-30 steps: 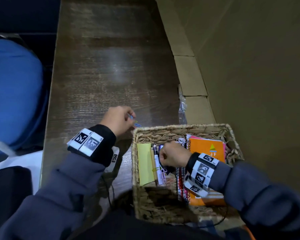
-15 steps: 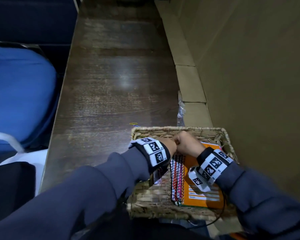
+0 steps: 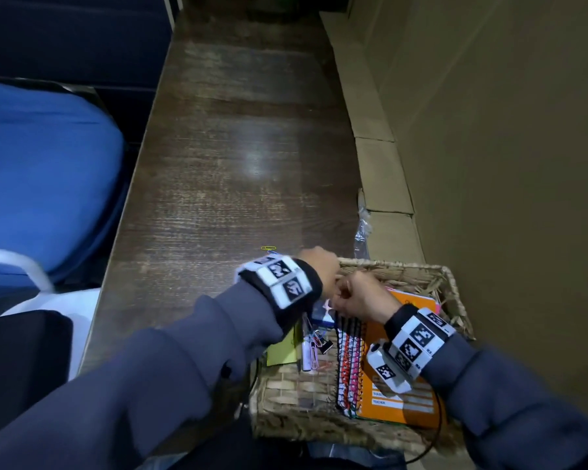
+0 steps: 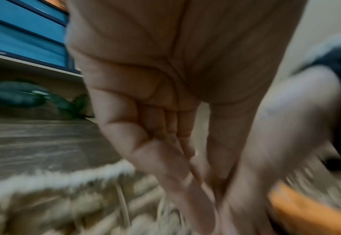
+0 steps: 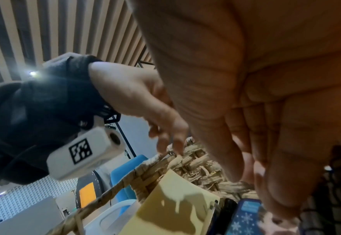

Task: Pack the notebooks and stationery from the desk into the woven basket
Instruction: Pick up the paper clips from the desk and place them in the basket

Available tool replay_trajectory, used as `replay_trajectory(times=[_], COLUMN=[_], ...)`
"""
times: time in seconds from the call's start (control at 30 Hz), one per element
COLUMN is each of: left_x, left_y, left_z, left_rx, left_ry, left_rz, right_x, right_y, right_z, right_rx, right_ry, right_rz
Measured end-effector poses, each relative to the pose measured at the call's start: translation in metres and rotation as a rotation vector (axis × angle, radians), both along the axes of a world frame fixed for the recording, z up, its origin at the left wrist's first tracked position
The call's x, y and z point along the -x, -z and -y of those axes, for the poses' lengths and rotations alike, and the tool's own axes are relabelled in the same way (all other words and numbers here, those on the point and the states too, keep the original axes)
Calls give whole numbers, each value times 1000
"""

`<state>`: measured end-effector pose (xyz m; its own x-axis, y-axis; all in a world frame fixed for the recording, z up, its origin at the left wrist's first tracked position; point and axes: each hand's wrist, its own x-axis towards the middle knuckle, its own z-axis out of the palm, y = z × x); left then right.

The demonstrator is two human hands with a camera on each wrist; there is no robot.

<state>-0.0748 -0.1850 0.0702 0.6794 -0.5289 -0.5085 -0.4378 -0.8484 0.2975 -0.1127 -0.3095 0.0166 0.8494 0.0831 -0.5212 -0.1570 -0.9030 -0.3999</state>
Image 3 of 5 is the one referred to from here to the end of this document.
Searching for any person's left hand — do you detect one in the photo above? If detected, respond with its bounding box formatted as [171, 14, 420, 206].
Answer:
[296, 246, 342, 302]

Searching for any person's right hand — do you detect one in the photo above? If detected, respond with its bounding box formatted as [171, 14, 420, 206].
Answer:
[330, 270, 403, 324]

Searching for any person's right forearm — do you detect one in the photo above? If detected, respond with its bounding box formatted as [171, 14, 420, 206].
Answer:
[420, 333, 588, 470]

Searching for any person's left forearm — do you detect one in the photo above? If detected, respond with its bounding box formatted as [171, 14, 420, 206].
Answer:
[0, 279, 286, 470]

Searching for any left wrist marker tracker band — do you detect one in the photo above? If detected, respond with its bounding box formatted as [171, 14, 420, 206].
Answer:
[234, 254, 323, 334]

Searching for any wrist marker tracker band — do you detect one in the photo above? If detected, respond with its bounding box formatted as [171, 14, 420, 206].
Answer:
[234, 254, 323, 334]
[367, 304, 457, 395]

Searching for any clear plastic bag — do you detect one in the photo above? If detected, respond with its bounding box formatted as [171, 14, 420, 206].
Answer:
[353, 190, 373, 260]

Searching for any spiral bound notebooks stack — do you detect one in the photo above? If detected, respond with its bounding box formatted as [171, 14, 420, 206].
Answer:
[335, 312, 369, 417]

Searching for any brown cardboard box flap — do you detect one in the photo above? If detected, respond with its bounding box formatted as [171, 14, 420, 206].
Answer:
[355, 137, 415, 215]
[318, 11, 396, 142]
[366, 211, 426, 264]

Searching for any yellow-green sticky note pad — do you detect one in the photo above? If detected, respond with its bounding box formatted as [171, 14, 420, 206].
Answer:
[266, 322, 303, 368]

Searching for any right wrist marker tracker band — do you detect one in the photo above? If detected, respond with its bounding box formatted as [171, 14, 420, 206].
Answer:
[367, 304, 457, 395]

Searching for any woven wicker basket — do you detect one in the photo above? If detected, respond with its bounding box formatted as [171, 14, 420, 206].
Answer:
[248, 258, 475, 457]

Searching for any orange notebook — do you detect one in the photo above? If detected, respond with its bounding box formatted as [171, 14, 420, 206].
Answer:
[357, 288, 447, 431]

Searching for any blue chair seat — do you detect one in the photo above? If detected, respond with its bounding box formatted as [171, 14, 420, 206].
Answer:
[0, 78, 129, 290]

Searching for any white chair armrest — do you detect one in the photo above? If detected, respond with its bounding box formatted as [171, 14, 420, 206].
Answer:
[0, 248, 56, 294]

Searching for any person's black trouser leg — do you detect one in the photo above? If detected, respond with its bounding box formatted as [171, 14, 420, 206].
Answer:
[0, 310, 74, 447]

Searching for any black cable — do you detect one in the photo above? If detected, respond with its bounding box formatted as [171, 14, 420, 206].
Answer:
[405, 386, 445, 466]

